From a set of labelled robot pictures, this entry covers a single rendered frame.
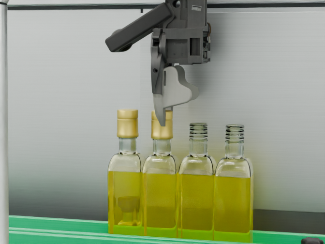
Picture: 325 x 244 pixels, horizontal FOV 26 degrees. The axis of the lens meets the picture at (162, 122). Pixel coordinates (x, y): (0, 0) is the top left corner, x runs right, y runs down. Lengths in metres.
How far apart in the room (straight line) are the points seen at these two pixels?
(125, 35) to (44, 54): 0.28
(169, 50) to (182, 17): 0.05
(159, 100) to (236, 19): 0.23
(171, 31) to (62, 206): 0.46
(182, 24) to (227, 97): 0.19
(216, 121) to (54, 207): 0.36
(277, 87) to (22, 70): 0.48
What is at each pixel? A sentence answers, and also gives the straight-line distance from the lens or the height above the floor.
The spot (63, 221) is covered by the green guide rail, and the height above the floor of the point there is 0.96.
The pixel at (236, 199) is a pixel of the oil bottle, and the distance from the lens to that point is 1.09.
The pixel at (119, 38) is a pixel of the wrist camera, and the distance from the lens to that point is 1.10.
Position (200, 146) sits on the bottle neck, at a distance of 1.10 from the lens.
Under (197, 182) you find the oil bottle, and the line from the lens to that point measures 1.10.
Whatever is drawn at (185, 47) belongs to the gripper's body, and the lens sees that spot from 1.08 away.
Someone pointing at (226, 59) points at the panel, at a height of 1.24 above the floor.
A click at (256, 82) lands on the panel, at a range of 1.21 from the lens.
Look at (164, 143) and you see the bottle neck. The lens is 1.11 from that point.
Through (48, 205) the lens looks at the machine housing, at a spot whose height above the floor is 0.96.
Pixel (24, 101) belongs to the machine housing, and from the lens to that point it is 1.36.
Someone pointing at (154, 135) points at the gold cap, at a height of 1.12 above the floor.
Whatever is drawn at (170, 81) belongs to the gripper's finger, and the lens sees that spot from 1.08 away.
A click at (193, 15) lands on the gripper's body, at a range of 1.08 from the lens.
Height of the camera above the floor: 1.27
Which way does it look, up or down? 7 degrees down
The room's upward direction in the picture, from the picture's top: straight up
